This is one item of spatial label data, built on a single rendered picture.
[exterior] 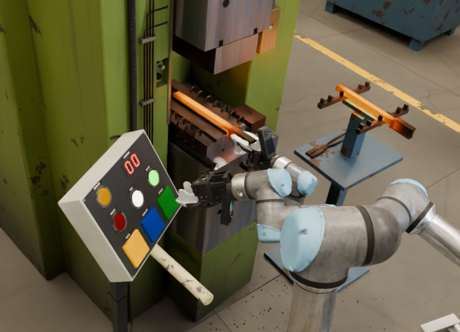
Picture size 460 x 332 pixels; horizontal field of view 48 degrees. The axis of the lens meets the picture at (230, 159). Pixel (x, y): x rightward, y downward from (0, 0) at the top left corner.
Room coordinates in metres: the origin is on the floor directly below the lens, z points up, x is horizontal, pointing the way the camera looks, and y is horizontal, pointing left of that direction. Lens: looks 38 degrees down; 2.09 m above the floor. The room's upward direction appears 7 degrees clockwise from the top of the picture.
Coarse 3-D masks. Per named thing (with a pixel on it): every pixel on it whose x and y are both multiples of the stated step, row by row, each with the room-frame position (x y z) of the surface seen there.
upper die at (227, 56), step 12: (252, 36) 1.61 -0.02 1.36; (180, 48) 1.59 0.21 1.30; (192, 48) 1.55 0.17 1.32; (216, 48) 1.48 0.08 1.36; (228, 48) 1.52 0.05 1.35; (240, 48) 1.57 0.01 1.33; (252, 48) 1.61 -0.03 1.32; (192, 60) 1.55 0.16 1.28; (204, 60) 1.51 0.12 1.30; (216, 60) 1.48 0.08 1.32; (228, 60) 1.53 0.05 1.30; (240, 60) 1.57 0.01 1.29; (216, 72) 1.49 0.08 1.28
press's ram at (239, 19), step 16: (176, 0) 1.53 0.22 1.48; (192, 0) 1.48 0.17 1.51; (208, 0) 1.44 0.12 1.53; (224, 0) 1.49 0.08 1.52; (240, 0) 1.55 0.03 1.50; (256, 0) 1.60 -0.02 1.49; (272, 0) 1.67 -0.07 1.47; (176, 16) 1.53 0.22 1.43; (192, 16) 1.48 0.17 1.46; (208, 16) 1.45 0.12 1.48; (224, 16) 1.50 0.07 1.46; (240, 16) 1.55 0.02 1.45; (256, 16) 1.61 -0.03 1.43; (176, 32) 1.53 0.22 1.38; (192, 32) 1.48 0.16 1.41; (208, 32) 1.45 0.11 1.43; (224, 32) 1.50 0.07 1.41; (240, 32) 1.56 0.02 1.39; (256, 32) 1.62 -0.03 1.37; (208, 48) 1.45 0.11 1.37
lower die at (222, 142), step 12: (180, 84) 1.87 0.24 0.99; (192, 96) 1.79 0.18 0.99; (180, 108) 1.69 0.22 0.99; (192, 108) 1.68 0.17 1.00; (216, 108) 1.72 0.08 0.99; (180, 120) 1.62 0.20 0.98; (192, 120) 1.62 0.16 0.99; (204, 120) 1.62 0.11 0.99; (228, 120) 1.64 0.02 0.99; (180, 132) 1.57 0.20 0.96; (192, 132) 1.55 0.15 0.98; (204, 132) 1.56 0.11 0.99; (216, 132) 1.56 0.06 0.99; (204, 144) 1.49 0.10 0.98; (216, 144) 1.52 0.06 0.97; (228, 144) 1.56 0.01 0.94
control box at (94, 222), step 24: (120, 144) 1.17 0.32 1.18; (144, 144) 1.20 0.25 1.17; (96, 168) 1.06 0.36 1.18; (120, 168) 1.07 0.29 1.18; (144, 168) 1.14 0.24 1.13; (72, 192) 0.96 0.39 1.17; (96, 192) 0.96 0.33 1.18; (120, 192) 1.02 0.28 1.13; (144, 192) 1.09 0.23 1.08; (72, 216) 0.91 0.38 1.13; (96, 216) 0.91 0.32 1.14; (96, 240) 0.90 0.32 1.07; (120, 240) 0.92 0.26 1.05; (144, 240) 0.98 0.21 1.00; (120, 264) 0.88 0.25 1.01
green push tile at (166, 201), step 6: (168, 186) 1.17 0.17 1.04; (162, 192) 1.14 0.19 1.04; (168, 192) 1.16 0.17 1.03; (162, 198) 1.12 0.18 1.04; (168, 198) 1.14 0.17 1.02; (174, 198) 1.16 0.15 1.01; (162, 204) 1.11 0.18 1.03; (168, 204) 1.13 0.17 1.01; (174, 204) 1.15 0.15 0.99; (162, 210) 1.10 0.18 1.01; (168, 210) 1.12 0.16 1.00; (174, 210) 1.13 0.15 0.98; (168, 216) 1.10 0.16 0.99
